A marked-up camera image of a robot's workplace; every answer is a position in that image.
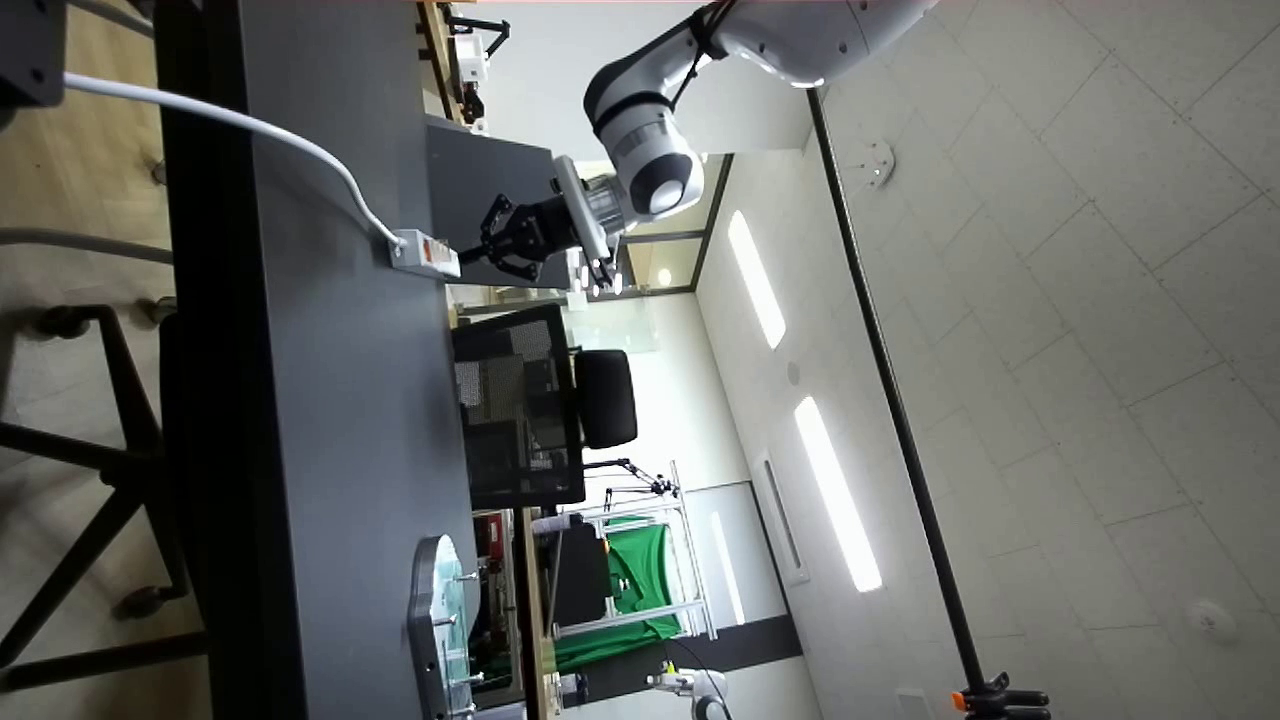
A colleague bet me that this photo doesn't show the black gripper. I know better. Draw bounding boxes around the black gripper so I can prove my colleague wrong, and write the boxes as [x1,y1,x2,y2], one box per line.
[461,190,592,281]

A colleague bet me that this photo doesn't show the white extension strip red switch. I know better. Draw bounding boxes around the white extension strip red switch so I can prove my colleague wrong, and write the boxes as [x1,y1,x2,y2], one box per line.
[389,224,464,282]

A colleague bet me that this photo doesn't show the black office chair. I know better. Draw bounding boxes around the black office chair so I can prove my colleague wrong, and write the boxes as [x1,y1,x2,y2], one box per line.
[574,343,644,453]

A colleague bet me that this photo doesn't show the short ceiling light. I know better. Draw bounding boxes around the short ceiling light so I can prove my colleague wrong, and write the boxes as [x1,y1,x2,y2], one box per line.
[726,208,792,355]

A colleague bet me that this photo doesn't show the white metal rack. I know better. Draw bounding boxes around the white metal rack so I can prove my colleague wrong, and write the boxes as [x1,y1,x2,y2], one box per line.
[586,456,709,648]

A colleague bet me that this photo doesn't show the round ceiling smoke detector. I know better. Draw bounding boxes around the round ceiling smoke detector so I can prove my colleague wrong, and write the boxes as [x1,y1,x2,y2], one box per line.
[855,138,901,186]

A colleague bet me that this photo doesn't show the long ceiling light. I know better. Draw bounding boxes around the long ceiling light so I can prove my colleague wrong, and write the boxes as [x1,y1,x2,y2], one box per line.
[792,391,888,599]

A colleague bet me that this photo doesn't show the black overhead pole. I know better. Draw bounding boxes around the black overhead pole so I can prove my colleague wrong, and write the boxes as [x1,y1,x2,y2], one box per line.
[804,87,1055,720]

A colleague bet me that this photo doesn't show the white extension power cord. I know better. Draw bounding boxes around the white extension power cord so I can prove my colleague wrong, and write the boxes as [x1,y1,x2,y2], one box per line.
[59,68,410,250]

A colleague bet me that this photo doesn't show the black metal frame legs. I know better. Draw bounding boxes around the black metal frame legs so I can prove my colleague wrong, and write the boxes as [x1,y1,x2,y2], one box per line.
[0,298,210,691]

